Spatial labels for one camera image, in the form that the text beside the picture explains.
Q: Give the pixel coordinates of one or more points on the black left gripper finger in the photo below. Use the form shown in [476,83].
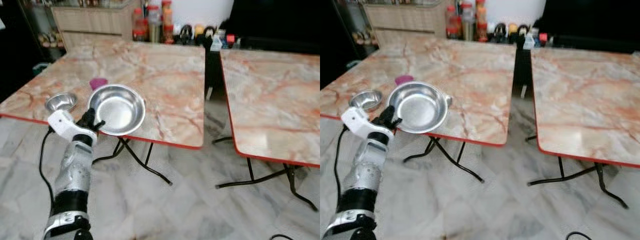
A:
[387,113]
[89,115]
[396,121]
[99,124]

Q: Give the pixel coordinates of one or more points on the large steel bowl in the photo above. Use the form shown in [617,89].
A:
[421,107]
[120,110]

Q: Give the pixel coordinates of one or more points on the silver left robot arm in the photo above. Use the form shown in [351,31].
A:
[75,170]
[365,172]

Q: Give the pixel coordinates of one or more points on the small steel bowl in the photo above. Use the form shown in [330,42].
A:
[366,99]
[61,102]

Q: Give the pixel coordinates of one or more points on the purple plastic cup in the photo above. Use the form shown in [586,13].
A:
[98,82]
[404,79]

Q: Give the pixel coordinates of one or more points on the marble-pattern folding table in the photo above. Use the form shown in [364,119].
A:
[275,100]
[475,75]
[585,100]
[165,80]

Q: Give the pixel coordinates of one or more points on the wooden cabinet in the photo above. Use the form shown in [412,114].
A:
[90,25]
[405,22]

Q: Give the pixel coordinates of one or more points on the tall red-capped jar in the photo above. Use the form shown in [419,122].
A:
[167,22]
[481,20]

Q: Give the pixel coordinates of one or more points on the small white bottle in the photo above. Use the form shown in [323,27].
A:
[528,41]
[216,44]

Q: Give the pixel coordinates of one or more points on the small red-capped bottle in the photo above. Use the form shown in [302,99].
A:
[230,41]
[543,39]

